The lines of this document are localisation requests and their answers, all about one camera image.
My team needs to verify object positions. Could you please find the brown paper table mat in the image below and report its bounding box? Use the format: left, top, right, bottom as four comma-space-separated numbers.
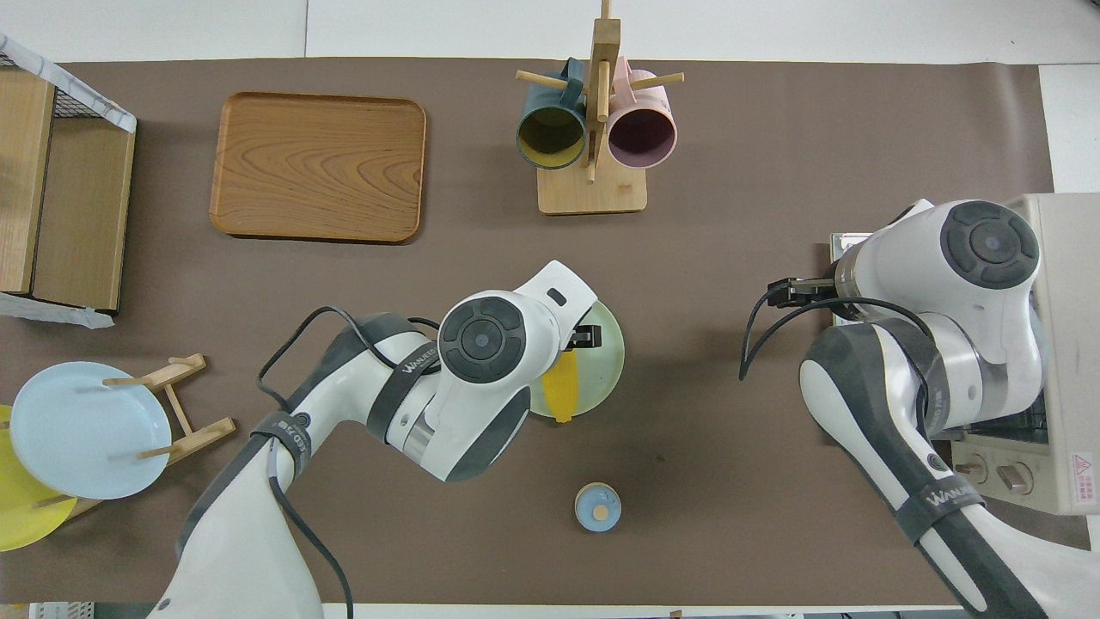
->
0, 58, 1092, 607

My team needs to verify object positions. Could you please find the dark blue mug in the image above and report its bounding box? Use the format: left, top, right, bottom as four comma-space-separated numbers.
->
516, 58, 589, 171

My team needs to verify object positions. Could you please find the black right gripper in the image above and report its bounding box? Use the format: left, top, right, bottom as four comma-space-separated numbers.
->
767, 277, 839, 309

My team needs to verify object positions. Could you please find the glass oven door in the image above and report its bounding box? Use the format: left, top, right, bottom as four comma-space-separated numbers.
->
829, 230, 865, 328

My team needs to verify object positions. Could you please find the yellow plate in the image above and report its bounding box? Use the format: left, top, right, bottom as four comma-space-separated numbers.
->
0, 404, 78, 553

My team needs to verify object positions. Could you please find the yellow corn cob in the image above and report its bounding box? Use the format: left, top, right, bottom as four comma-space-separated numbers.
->
540, 351, 578, 425

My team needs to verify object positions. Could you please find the pink mug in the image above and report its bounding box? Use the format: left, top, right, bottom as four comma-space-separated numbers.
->
607, 57, 679, 169

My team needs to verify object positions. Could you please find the pale green plate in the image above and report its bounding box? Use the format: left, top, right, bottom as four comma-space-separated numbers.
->
529, 297, 626, 420

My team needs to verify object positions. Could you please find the wooden plate rack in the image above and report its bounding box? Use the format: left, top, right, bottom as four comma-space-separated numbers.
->
33, 352, 237, 521

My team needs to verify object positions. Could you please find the wire shelf with wooden boards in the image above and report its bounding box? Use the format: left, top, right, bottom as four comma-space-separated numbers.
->
0, 52, 138, 312

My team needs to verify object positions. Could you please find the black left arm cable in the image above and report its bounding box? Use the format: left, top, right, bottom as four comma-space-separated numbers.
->
256, 305, 443, 619

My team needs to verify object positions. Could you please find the wooden mug tree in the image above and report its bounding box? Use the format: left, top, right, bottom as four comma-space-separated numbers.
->
516, 0, 686, 216

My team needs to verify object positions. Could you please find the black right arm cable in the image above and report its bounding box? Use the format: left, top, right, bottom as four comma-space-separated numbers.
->
739, 292, 938, 383

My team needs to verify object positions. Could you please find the light blue plate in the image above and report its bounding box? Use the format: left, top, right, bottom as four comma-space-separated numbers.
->
9, 361, 173, 501

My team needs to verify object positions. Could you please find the beige toaster oven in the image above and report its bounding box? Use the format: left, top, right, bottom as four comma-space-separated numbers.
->
945, 193, 1100, 517

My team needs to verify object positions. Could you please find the brown wooden tray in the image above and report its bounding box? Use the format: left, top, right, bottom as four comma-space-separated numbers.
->
210, 92, 428, 245

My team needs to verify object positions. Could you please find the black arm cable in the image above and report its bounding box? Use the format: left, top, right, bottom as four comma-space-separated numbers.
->
256, 305, 443, 619
739, 292, 938, 383

